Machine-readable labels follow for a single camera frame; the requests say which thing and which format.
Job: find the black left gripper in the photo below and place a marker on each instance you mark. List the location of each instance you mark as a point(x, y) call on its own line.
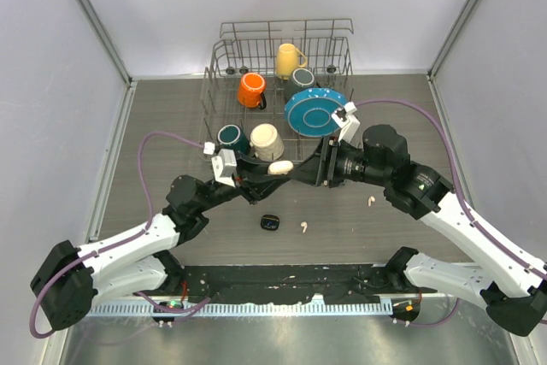
point(254, 182)

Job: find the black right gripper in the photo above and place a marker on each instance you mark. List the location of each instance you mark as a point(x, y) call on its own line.
point(320, 167)

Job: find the white earbud charging case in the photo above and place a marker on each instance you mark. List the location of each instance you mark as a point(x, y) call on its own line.
point(280, 167)

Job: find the black earbud charging case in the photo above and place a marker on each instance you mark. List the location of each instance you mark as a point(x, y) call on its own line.
point(270, 222)

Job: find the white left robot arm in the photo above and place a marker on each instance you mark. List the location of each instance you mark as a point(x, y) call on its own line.
point(72, 280)

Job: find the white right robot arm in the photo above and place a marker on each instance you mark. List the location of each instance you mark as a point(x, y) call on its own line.
point(509, 282)

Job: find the cream white mug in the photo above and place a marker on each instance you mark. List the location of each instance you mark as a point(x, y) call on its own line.
point(266, 142)

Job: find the dark green mug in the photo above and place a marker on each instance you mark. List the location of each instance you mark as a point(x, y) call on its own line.
point(232, 137)

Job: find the blue dotted plate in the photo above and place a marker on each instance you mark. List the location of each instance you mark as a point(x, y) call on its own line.
point(309, 112)

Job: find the orange mug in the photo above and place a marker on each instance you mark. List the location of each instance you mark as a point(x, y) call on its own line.
point(251, 91)

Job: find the grey mug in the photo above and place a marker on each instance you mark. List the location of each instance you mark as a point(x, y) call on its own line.
point(300, 79)

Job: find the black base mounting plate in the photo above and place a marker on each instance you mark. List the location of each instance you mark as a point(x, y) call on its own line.
point(285, 284)

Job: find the yellow mug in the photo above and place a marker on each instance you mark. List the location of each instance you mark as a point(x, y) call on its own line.
point(288, 59)

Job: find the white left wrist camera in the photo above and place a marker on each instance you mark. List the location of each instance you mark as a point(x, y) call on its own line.
point(223, 162)

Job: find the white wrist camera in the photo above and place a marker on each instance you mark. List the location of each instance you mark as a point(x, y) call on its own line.
point(345, 118)
point(223, 162)

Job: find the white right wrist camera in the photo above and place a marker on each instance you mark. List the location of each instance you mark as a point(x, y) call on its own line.
point(345, 118)

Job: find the grey wire dish rack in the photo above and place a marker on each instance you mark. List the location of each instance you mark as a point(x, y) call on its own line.
point(251, 46)

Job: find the white slotted cable duct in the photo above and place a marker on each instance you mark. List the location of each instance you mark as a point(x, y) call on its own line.
point(316, 307)

